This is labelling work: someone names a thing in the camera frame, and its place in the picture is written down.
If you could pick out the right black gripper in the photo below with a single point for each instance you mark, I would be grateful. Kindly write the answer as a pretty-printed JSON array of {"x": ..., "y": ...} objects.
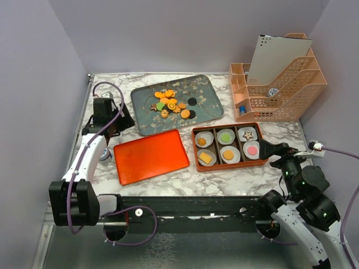
[{"x": 267, "y": 148}]

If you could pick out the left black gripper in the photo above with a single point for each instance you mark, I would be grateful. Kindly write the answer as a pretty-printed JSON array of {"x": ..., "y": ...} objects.
[{"x": 126, "y": 121}]

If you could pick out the pink round cookie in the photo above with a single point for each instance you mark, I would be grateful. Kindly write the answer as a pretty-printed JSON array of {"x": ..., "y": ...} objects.
[{"x": 252, "y": 150}]

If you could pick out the white star cookie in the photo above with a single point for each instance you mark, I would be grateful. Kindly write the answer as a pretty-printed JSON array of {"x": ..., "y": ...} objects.
[{"x": 248, "y": 135}]

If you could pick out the green round cookie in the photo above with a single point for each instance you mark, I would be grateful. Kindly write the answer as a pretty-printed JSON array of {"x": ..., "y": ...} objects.
[
  {"x": 160, "y": 106},
  {"x": 225, "y": 137}
]

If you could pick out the orange cookie tin box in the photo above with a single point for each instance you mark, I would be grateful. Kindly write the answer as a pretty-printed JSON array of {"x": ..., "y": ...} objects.
[{"x": 216, "y": 146}]

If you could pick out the orange metal tin lid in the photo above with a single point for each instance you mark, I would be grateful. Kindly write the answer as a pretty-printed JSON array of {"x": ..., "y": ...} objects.
[{"x": 149, "y": 157}]

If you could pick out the yellow square cookie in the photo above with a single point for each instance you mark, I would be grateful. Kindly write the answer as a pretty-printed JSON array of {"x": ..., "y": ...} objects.
[{"x": 206, "y": 158}]

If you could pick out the brown swirl cookie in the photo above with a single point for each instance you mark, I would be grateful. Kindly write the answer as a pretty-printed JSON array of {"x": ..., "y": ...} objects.
[
  {"x": 164, "y": 113},
  {"x": 201, "y": 141}
]

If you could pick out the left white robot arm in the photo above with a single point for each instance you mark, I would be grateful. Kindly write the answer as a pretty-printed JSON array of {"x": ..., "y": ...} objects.
[{"x": 73, "y": 199}]

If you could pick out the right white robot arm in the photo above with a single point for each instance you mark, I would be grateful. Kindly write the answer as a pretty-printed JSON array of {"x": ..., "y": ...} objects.
[{"x": 307, "y": 214}]

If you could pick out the blue patterned round tin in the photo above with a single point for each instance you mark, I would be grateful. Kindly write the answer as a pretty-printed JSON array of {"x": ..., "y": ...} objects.
[{"x": 106, "y": 157}]

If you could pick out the floral dark serving tray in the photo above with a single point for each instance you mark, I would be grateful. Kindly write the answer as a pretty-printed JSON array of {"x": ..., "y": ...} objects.
[{"x": 149, "y": 122}]

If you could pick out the brown star cookie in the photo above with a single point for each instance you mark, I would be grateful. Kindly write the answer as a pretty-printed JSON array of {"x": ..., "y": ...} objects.
[{"x": 153, "y": 107}]

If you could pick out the round patterned tape roll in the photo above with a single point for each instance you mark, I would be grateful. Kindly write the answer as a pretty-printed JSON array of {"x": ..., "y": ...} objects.
[{"x": 271, "y": 92}]

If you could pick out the peach plastic desk organizer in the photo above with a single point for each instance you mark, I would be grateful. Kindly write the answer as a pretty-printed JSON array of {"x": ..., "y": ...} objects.
[{"x": 299, "y": 84}]

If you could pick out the orange lotus slice cookie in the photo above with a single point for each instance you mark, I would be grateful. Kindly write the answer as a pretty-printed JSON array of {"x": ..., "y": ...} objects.
[{"x": 171, "y": 106}]

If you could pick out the orange flower cookie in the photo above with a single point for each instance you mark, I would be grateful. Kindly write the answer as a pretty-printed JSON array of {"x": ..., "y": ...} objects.
[{"x": 170, "y": 94}]

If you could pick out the orange round cracker cookie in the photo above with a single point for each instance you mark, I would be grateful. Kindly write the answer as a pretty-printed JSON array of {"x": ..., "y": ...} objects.
[{"x": 185, "y": 114}]

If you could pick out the black round cookie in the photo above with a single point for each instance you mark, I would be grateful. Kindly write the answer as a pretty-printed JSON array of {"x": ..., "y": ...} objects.
[
  {"x": 192, "y": 114},
  {"x": 192, "y": 101}
]

